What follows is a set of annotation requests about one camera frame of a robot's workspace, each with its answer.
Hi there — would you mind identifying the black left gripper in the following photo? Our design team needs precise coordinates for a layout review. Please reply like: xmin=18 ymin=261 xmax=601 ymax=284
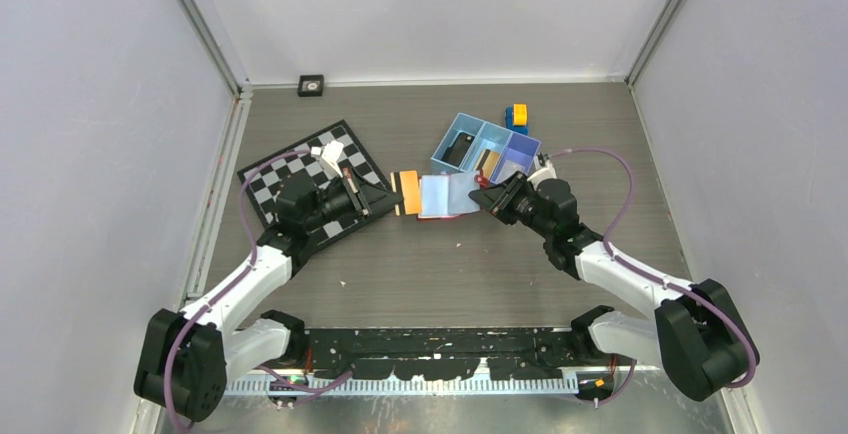
xmin=303 ymin=166 xmax=402 ymax=233

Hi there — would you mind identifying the blue orange toy block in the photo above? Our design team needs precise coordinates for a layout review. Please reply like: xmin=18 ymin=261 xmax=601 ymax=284
xmin=504 ymin=103 xmax=529 ymax=135

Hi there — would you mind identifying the red leather card holder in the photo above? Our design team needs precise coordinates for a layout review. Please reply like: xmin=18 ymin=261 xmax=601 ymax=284
xmin=417 ymin=171 xmax=487 ymax=219

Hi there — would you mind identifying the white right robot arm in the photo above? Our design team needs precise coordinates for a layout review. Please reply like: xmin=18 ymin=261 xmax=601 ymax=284
xmin=469 ymin=173 xmax=760 ymax=401

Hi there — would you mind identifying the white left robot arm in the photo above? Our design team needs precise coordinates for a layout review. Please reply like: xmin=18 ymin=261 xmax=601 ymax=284
xmin=133 ymin=168 xmax=403 ymax=423

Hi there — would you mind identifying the black card in drawer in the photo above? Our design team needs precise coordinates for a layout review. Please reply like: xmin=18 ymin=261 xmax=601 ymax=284
xmin=441 ymin=132 xmax=475 ymax=167

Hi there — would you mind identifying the light blue middle drawer box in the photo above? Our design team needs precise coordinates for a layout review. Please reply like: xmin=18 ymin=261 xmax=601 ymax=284
xmin=461 ymin=122 xmax=512 ymax=179

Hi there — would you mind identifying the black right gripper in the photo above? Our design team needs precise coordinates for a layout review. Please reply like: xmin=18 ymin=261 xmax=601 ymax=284
xmin=469 ymin=171 xmax=554 ymax=240

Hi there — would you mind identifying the purple drawer box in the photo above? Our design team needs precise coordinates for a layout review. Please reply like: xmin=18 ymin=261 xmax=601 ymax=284
xmin=491 ymin=132 xmax=541 ymax=183

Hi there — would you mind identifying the light blue left drawer box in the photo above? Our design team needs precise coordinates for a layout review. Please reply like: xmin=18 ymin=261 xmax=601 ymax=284
xmin=430 ymin=113 xmax=484 ymax=174

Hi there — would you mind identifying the black white chessboard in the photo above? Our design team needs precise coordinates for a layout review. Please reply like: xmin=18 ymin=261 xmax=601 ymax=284
xmin=238 ymin=120 xmax=392 ymax=251

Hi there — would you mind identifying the light blue drawer box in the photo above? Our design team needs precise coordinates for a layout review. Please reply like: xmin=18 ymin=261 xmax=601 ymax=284
xmin=430 ymin=113 xmax=484 ymax=174
xmin=461 ymin=122 xmax=512 ymax=179

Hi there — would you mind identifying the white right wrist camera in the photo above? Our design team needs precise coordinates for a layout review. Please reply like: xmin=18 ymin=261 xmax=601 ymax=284
xmin=528 ymin=153 xmax=557 ymax=188

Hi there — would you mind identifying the orange card with black stripe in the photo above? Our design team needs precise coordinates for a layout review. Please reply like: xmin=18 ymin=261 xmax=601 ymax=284
xmin=391 ymin=170 xmax=422 ymax=216

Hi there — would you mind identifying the black square wall socket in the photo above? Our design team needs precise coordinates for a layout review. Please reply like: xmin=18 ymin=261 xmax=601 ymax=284
xmin=297 ymin=74 xmax=325 ymax=97

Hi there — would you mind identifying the orange card in drawer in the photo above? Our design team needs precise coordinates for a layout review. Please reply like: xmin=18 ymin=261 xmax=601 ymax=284
xmin=474 ymin=149 xmax=500 ymax=179

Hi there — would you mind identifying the grey card in drawer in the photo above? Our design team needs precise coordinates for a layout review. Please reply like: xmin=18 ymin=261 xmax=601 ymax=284
xmin=497 ymin=160 xmax=527 ymax=182

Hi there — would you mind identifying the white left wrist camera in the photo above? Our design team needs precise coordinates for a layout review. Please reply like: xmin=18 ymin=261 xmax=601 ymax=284
xmin=310 ymin=140 xmax=344 ymax=179

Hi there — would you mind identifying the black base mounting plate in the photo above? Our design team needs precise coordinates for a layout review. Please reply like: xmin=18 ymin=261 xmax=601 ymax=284
xmin=263 ymin=326 xmax=630 ymax=381

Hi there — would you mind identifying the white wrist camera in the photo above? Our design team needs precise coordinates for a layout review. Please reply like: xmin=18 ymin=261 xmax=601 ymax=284
xmin=310 ymin=140 xmax=344 ymax=179
xmin=528 ymin=153 xmax=557 ymax=188

